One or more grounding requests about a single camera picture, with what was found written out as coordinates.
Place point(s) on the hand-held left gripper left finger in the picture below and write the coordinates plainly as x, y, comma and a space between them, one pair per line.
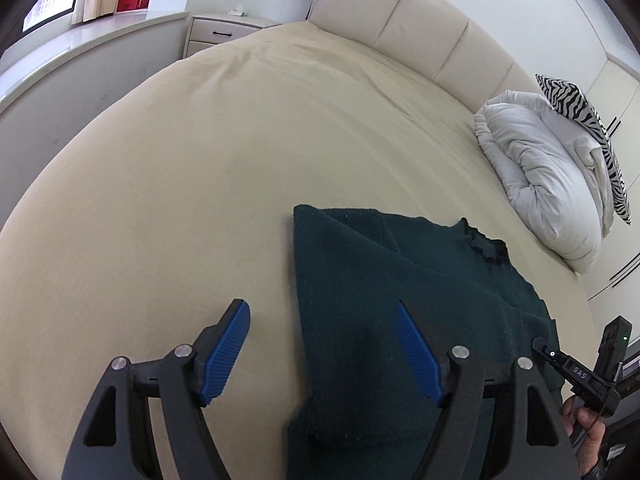
225, 352

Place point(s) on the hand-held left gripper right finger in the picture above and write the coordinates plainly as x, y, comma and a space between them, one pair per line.
417, 355

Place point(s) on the dark green sweater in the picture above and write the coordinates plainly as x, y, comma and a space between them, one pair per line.
380, 310

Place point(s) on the person's right hand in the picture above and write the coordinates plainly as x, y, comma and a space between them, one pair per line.
585, 440

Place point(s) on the bed with beige sheet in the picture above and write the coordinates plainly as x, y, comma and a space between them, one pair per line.
210, 160

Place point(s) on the white folded duvet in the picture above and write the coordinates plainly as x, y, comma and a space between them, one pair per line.
545, 175

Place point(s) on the white wardrobe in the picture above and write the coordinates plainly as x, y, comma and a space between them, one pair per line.
622, 160

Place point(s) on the zebra striped pillow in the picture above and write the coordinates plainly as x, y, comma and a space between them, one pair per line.
585, 115

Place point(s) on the white nightstand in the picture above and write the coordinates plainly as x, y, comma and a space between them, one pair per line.
225, 32

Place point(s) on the grey window ledge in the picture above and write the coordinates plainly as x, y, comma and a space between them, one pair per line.
65, 65

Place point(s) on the cream padded headboard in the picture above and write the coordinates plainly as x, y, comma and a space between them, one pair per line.
400, 15

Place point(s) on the tissue pack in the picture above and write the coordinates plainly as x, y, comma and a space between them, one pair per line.
237, 10

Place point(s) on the red box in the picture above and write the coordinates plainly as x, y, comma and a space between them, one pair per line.
133, 3

